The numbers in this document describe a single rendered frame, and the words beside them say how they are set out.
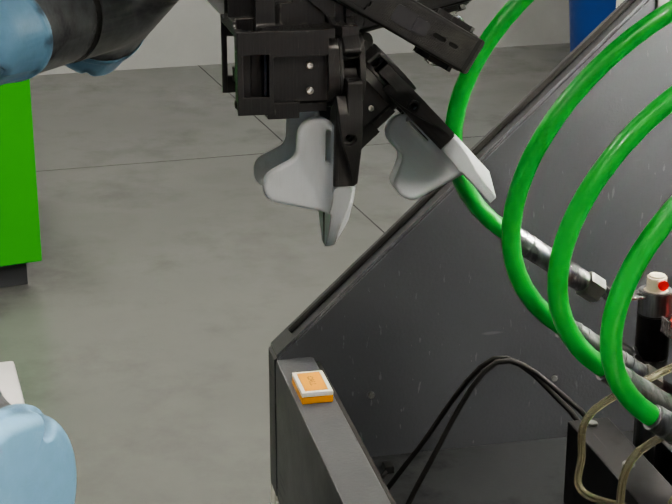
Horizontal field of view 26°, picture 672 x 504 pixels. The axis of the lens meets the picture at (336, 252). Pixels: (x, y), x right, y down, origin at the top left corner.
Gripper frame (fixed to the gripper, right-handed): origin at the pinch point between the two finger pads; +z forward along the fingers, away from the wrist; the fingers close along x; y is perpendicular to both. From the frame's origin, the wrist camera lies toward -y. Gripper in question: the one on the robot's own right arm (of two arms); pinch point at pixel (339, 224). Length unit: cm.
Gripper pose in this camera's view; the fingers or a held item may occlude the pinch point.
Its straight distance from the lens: 97.3
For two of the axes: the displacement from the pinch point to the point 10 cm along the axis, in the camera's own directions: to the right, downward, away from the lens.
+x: 2.2, 3.1, -9.2
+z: 0.0, 9.5, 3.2
